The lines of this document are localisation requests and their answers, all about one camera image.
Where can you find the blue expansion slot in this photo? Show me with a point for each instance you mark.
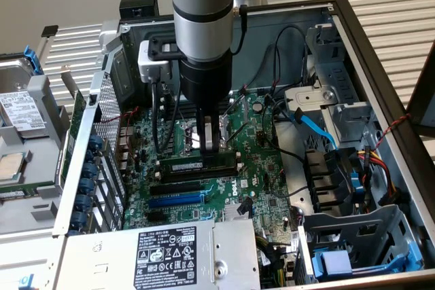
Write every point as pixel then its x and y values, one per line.
pixel 176 199

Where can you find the silver hard disk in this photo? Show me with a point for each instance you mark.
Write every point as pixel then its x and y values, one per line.
pixel 20 113

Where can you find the thin metal locking lever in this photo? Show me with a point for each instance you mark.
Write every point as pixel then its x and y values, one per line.
pixel 235 105

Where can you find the black plastic fan shroud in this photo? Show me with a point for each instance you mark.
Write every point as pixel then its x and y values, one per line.
pixel 319 167

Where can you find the green RAM stick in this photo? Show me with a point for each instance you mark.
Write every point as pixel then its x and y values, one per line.
pixel 183 166
pixel 13 195

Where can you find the metal rear port block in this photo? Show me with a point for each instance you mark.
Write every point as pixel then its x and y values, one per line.
pixel 124 149

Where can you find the silver chipset heatsink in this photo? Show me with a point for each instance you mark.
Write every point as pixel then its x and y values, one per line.
pixel 231 213

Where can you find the silver CPU chip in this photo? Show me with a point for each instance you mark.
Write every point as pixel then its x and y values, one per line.
pixel 12 167

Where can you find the green motherboard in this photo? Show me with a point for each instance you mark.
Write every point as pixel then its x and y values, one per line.
pixel 253 154

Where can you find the blue plastic drive caddy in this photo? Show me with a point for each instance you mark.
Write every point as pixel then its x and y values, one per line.
pixel 334 263

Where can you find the black box device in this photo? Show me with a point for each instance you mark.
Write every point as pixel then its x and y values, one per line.
pixel 136 4

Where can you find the grey metal PC case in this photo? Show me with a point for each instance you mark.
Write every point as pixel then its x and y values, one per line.
pixel 258 49

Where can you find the small black tab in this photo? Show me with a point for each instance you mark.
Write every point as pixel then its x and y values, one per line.
pixel 50 31

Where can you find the silver power supply unit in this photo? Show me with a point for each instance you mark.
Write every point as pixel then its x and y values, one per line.
pixel 102 252

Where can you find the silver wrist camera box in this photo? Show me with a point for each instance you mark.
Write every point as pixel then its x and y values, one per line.
pixel 151 69

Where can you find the blue plastic disk bracket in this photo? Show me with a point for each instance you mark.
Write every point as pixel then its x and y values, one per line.
pixel 32 60

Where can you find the green graphics card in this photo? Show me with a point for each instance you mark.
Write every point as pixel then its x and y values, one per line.
pixel 76 117

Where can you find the grey metal drive cage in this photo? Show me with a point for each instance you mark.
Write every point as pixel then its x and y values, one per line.
pixel 374 222

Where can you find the blue plastic clip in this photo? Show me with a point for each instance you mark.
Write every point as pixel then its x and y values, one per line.
pixel 357 184

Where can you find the dark side panel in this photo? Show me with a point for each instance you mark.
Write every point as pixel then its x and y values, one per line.
pixel 423 100

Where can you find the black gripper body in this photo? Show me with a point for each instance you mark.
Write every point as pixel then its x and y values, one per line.
pixel 205 79

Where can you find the long black expansion slot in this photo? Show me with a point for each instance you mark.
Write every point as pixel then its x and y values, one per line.
pixel 175 188

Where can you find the silver metal disk bay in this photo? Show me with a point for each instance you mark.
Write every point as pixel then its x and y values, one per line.
pixel 306 98

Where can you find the black RAM slot bank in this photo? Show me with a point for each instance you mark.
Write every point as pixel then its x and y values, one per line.
pixel 187 110
pixel 210 175

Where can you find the round coin cell battery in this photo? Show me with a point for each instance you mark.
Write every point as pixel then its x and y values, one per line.
pixel 259 106

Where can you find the short black expansion slot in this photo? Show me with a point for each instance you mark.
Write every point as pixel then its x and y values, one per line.
pixel 155 216

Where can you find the blue round card clip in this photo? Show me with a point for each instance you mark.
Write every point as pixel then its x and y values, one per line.
pixel 86 185
pixel 79 219
pixel 83 202
pixel 96 142
pixel 89 156
pixel 90 170

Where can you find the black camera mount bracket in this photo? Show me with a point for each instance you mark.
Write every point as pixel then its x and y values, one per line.
pixel 166 49

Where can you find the metal CPU socket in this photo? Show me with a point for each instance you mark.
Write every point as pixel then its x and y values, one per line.
pixel 193 137

